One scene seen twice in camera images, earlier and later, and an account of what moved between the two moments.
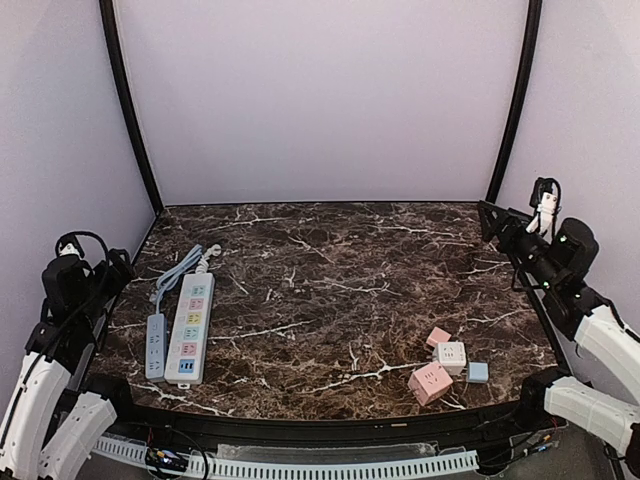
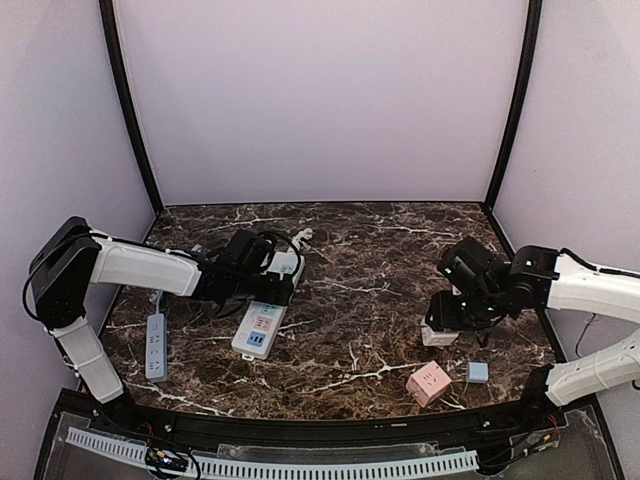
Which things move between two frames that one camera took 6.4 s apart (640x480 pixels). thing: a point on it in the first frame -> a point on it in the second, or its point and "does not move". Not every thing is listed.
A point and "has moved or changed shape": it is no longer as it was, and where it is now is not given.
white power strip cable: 203,263 has moved or changed shape
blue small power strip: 156,347 does not move
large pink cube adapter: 429,383 does not move
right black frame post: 535,9 does not move
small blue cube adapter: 478,372 does not move
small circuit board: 167,459 does not move
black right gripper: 507,230 -> 451,318
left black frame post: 106,8 does not move
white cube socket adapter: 451,356 -> 437,338
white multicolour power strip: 188,329 -> 260,328
